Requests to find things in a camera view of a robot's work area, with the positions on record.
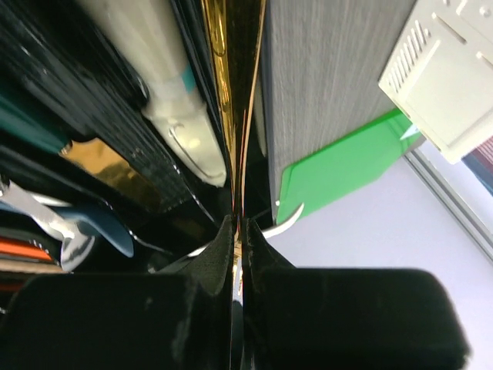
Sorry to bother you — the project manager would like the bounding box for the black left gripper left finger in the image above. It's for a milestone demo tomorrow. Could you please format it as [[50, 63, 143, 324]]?
[[1, 217, 233, 369]]

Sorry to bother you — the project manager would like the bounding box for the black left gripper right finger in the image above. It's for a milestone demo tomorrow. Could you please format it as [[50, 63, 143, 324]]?
[[243, 221, 470, 369]]

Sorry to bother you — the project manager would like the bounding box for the blue plastic spoon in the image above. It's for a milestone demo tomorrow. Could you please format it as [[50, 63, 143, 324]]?
[[0, 200, 136, 258]]

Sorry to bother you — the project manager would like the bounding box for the black cutlery tray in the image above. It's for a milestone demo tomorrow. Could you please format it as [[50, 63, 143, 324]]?
[[0, 0, 278, 294]]

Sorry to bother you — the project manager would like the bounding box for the large white ceramic spoon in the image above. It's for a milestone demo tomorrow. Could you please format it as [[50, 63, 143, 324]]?
[[262, 203, 304, 239]]

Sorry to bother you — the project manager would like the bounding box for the green cutting mat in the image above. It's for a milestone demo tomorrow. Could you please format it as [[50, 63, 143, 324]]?
[[276, 109, 421, 224]]

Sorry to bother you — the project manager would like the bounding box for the orange chopstick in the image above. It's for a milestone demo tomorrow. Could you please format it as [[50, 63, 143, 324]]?
[[1, 238, 52, 261]]

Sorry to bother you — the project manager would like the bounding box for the white file organizer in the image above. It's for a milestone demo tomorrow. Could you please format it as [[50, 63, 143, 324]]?
[[378, 0, 492, 163]]

